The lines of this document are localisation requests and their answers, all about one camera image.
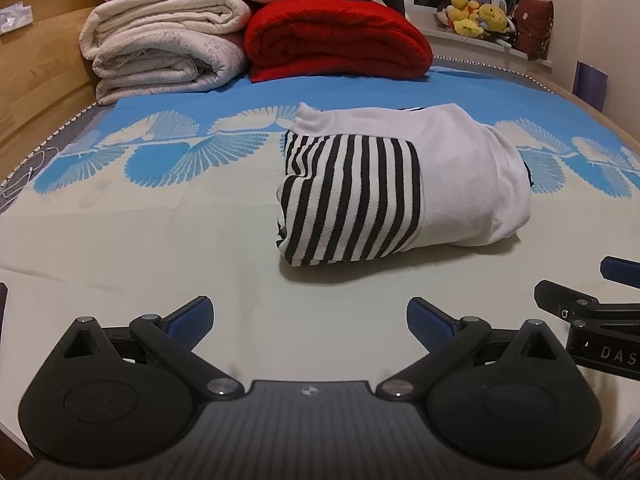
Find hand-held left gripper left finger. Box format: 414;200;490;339
42;296;246;401

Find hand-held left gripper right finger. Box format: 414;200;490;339
375;297;576;401

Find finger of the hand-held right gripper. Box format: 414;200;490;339
535;280;640;328
600;256;640;290

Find black and white striped top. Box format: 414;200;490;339
275;102;536;267

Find blue patterned bed sheet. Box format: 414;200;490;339
0;54;640;466

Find purple bag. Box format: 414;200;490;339
572;60;609;114

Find pale speckled folded quilt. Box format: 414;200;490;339
92;34;251;107

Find dark red cushion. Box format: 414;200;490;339
512;0;555;62

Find white window sill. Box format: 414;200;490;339
424;26;554;69

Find wooden headboard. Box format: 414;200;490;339
0;0;120;182

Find yellow round plush toy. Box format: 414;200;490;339
477;3;510;37

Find cream folded quilt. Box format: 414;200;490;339
78;0;252;62

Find yellow plush bear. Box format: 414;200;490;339
446;0;484;39

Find red folded blanket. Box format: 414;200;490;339
243;0;434;84

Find tissue pack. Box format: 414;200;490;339
0;3;34;37

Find wooden bed frame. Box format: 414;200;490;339
527;69;640;138

